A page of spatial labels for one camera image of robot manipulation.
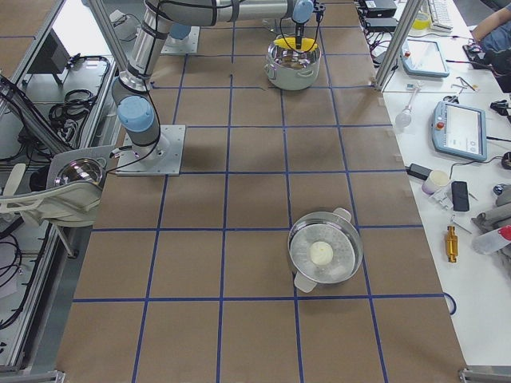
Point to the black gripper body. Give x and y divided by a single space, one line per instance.
299 29

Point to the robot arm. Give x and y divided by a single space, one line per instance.
208 66

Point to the person forearm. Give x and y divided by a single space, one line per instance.
490 23

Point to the pale green electric pot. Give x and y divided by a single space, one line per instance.
290 68

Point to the steel steamer pot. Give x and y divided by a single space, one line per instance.
335 228

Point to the yellow tape roll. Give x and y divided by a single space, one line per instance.
421 21

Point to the blue teach pendant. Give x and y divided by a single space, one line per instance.
423 58

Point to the small black adapter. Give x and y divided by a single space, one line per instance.
418 171

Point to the white bun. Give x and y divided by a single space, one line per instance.
321 253

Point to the black phone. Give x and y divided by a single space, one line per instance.
460 196

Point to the steel bowl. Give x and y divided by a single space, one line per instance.
86 169

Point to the gold brass fitting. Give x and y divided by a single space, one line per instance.
451 243

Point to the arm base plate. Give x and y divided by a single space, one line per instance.
165 159
181 40

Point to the aluminium frame post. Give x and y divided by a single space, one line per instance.
405 22

